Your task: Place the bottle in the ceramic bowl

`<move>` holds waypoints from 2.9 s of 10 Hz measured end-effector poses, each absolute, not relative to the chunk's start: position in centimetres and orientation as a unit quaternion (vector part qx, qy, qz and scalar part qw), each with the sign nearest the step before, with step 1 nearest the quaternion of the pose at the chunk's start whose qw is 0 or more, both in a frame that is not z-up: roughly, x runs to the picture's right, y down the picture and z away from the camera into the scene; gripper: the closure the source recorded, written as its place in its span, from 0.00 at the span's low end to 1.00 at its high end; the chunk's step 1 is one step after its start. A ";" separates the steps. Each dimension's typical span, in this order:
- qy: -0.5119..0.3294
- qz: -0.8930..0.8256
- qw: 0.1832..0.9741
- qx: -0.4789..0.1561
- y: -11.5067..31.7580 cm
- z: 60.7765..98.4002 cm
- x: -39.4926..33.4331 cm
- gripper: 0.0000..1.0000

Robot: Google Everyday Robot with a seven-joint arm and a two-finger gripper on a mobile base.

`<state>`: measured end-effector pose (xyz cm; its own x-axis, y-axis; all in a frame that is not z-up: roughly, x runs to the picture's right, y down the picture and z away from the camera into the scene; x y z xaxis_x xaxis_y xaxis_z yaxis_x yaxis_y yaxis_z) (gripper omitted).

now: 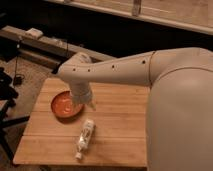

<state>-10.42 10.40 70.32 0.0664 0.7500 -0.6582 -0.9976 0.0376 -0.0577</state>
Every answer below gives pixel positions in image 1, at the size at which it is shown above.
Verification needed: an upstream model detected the black tripod stand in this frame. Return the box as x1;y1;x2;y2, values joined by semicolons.
0;67;29;162

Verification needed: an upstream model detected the long grey baseboard rail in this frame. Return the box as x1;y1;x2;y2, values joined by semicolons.
0;25;113;61

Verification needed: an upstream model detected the black cable with plug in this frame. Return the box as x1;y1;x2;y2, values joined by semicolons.
12;35;26;86

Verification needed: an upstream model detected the clear plastic bottle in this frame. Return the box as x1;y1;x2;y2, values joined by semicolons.
75;119;95;160

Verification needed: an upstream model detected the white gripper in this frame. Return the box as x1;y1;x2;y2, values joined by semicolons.
69;83;96;111

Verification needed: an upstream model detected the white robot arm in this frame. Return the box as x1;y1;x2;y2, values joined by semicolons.
58;47;213;171

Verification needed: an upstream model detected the wooden table board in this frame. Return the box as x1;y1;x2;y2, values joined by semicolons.
13;78;149;167

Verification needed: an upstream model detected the small white box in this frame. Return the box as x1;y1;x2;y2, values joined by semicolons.
26;28;43;38

